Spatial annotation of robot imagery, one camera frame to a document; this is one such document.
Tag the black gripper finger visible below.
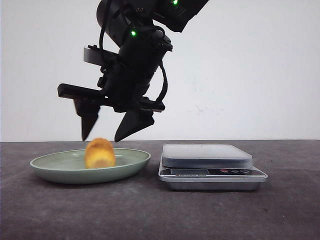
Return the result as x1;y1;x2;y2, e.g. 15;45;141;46
114;110;154;143
73;98;100;141

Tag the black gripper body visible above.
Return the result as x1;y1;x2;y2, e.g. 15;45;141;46
56;33;174;114

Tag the yellow corn cob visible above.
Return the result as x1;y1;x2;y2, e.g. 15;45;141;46
84;137;116;169

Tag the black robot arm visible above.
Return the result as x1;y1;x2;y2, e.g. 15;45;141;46
57;0;206;142

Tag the pale green plate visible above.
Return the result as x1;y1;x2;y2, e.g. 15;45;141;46
30;147;151;185

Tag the silver digital kitchen scale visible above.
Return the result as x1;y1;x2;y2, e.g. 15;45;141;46
158;143;268;191

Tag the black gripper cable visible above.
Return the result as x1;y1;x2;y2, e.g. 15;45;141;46
139;61;168;111

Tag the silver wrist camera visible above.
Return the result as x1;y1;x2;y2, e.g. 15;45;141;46
83;45;118;67

